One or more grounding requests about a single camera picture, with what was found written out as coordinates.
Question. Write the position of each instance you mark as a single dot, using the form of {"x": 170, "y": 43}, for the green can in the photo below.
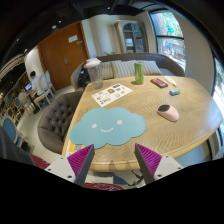
{"x": 139, "y": 72}

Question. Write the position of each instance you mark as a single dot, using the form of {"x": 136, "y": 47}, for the arched glass cabinet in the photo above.
{"x": 132, "y": 36}

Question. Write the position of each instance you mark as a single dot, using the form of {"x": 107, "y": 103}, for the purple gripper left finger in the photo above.
{"x": 80, "y": 163}

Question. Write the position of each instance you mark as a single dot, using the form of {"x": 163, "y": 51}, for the clear plastic cup with lid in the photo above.
{"x": 93, "y": 68}

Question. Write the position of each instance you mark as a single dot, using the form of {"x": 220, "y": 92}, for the blue round-back chair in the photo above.
{"x": 10, "y": 129}

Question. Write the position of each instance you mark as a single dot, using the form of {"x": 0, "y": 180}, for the white pen-like stick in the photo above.
{"x": 170, "y": 80}

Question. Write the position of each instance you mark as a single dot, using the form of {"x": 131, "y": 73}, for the striped cushion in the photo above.
{"x": 151, "y": 68}
{"x": 123, "y": 69}

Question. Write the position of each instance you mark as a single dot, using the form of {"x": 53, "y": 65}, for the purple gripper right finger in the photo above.
{"x": 148, "y": 161}

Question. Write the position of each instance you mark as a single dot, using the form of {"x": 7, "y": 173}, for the grey tufted armchair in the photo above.
{"x": 55, "y": 121}

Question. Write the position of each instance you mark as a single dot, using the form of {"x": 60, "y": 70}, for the striped cushion right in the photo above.
{"x": 151, "y": 68}

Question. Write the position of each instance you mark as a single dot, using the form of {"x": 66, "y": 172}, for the white sticker sheet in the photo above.
{"x": 111, "y": 94}

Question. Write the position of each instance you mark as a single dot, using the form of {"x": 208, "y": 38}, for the grey sofa bench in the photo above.
{"x": 162, "y": 61}

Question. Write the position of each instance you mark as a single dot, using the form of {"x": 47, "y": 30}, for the small teal eraser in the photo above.
{"x": 174, "y": 92}

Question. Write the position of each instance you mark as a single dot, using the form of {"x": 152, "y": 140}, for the white wooden chair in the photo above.
{"x": 43, "y": 90}

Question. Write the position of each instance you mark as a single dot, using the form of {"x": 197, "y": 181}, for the yellow card on table edge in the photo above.
{"x": 72, "y": 148}

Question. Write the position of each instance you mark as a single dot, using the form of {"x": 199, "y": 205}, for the orange wooden door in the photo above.
{"x": 62, "y": 52}

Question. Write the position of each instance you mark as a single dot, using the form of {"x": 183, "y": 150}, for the pink computer mouse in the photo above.
{"x": 168, "y": 112}

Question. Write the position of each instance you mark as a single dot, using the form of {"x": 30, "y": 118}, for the blue cloud mouse pad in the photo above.
{"x": 100, "y": 126}

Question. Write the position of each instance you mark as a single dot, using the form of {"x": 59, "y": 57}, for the seated person in white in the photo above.
{"x": 35, "y": 84}

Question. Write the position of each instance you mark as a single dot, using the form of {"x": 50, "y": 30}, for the black and red box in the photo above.
{"x": 159, "y": 83}

